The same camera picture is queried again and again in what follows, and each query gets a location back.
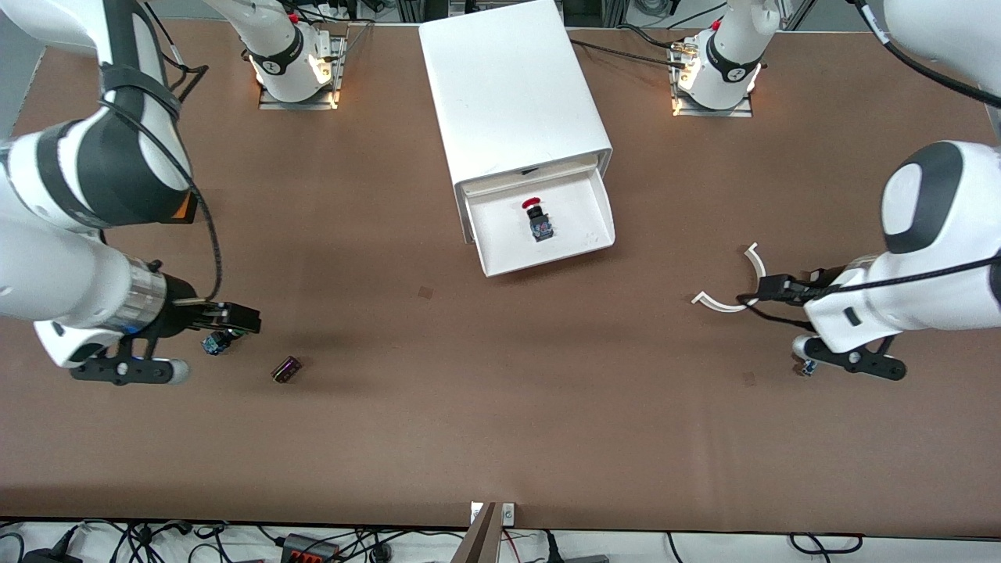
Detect white plastic drawer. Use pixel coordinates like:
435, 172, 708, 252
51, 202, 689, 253
465, 165, 617, 279
458, 154, 603, 196

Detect red push button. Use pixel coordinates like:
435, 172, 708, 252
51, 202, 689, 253
521, 196, 558, 245

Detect white drawer cabinet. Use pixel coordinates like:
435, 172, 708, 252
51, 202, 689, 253
418, 0, 614, 245

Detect white curved plastic arc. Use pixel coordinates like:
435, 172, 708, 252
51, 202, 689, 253
691, 242, 768, 314

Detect black power strip red switches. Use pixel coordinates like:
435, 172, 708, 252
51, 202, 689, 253
281, 533, 342, 563

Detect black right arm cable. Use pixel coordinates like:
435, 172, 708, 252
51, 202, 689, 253
98, 0, 224, 306

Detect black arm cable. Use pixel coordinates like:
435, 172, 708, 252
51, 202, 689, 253
98, 0, 224, 306
734, 0, 1001, 329

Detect orange button enclosure box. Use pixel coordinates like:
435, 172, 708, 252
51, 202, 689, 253
167, 191, 199, 227

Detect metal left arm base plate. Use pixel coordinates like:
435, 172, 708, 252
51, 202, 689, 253
669, 43, 754, 119

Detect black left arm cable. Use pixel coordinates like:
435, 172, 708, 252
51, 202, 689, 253
734, 0, 1001, 329

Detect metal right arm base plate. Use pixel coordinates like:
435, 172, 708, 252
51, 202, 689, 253
257, 31, 350, 112

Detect black looped floor cable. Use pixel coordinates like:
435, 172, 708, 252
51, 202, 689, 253
788, 533, 864, 557

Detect black table cable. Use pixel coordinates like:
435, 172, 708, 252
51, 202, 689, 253
616, 22, 677, 51
569, 39, 691, 70

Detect brown wooden post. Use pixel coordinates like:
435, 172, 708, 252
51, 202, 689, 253
451, 502, 504, 563

